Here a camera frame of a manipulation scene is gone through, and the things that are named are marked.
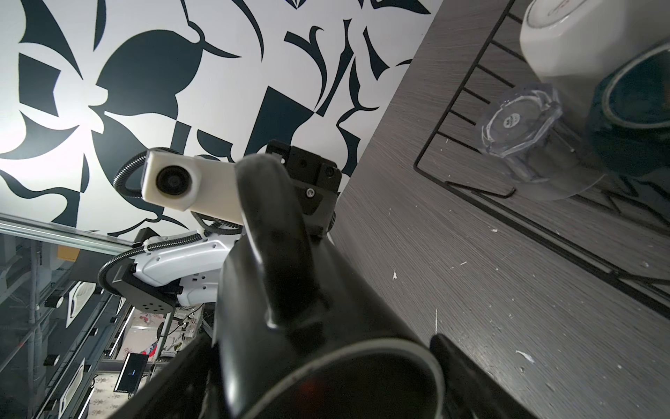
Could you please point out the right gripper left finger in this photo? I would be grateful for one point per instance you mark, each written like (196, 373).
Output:
(178, 390)

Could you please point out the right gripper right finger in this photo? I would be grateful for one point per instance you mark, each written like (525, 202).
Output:
(470, 391)

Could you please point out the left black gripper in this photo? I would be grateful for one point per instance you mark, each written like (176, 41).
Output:
(316, 181)

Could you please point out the black mug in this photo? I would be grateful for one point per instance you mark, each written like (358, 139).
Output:
(300, 333)

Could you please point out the black wire dish rack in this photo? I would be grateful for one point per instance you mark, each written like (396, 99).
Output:
(610, 231)

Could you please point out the clear glass cup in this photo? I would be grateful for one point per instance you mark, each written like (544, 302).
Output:
(524, 135)

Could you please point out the white ceramic mug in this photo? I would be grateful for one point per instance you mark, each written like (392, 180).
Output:
(575, 44)

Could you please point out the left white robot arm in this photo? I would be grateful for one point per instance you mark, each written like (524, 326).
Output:
(172, 267)

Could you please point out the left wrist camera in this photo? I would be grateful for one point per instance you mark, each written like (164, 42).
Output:
(191, 184)

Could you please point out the aluminium frame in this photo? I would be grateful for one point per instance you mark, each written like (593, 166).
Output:
(62, 235)

